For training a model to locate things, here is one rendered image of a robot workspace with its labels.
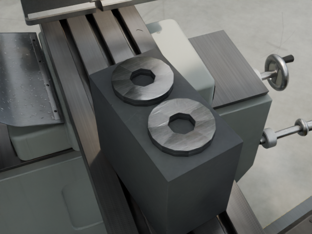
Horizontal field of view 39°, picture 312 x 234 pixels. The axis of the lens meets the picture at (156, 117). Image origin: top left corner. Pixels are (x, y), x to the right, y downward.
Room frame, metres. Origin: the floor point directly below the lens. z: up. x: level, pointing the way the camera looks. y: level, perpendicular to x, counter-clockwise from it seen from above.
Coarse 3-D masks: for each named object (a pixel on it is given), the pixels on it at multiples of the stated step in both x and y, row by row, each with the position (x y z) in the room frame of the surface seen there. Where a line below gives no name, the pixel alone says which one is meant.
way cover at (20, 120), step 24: (0, 48) 0.80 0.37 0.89; (24, 48) 0.82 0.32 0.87; (0, 72) 0.71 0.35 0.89; (24, 72) 0.73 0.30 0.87; (48, 72) 0.74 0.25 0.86; (0, 96) 0.63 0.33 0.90; (24, 96) 0.65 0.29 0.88; (48, 96) 0.66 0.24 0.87; (0, 120) 0.56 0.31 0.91; (24, 120) 0.58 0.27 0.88; (48, 120) 0.59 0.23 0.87
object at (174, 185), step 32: (128, 64) 0.48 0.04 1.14; (160, 64) 0.48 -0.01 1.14; (96, 96) 0.45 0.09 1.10; (128, 96) 0.41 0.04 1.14; (160, 96) 0.41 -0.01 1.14; (192, 96) 0.43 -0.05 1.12; (128, 128) 0.37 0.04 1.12; (160, 128) 0.36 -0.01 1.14; (192, 128) 0.37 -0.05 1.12; (224, 128) 0.37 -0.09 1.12; (128, 160) 0.37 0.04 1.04; (160, 160) 0.32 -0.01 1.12; (192, 160) 0.32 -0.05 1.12; (224, 160) 0.33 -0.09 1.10; (160, 192) 0.30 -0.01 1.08; (192, 192) 0.31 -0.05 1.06; (224, 192) 0.34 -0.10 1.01; (160, 224) 0.30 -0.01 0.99; (192, 224) 0.31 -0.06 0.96
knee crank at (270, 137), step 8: (296, 120) 0.88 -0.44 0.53; (304, 120) 0.86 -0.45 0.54; (288, 128) 0.85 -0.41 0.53; (296, 128) 0.85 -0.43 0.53; (304, 128) 0.84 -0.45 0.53; (264, 136) 0.81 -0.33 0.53; (272, 136) 0.80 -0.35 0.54; (280, 136) 0.82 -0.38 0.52; (264, 144) 0.80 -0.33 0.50; (272, 144) 0.79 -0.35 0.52
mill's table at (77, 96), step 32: (64, 32) 0.83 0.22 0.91; (96, 32) 0.83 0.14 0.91; (128, 32) 0.83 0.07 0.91; (64, 64) 0.69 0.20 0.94; (96, 64) 0.69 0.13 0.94; (64, 96) 0.61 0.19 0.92; (96, 128) 0.52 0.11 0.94; (96, 160) 0.45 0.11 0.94; (96, 192) 0.39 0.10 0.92; (128, 192) 0.39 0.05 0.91; (128, 224) 0.32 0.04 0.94; (224, 224) 0.33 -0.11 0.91; (256, 224) 0.32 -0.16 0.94
